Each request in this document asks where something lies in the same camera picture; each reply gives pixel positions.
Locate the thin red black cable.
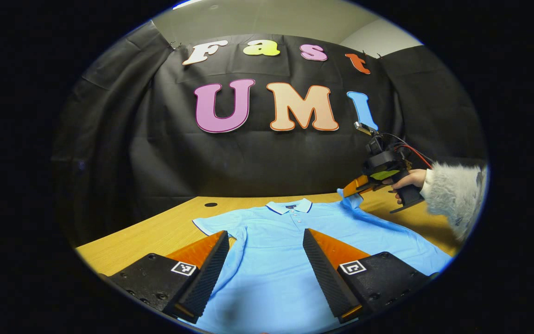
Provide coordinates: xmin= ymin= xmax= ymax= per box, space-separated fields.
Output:
xmin=378 ymin=132 xmax=434 ymax=170

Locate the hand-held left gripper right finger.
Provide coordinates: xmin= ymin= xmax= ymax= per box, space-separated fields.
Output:
xmin=302 ymin=228 xmax=435 ymax=324

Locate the black backdrop cloth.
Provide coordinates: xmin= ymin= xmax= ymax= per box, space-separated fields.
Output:
xmin=51 ymin=21 xmax=488 ymax=246

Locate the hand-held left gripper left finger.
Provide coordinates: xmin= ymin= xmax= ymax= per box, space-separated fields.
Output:
xmin=108 ymin=230 xmax=230 ymax=324

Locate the light blue T-shirt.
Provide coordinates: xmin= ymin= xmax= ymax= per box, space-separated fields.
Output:
xmin=179 ymin=188 xmax=453 ymax=334

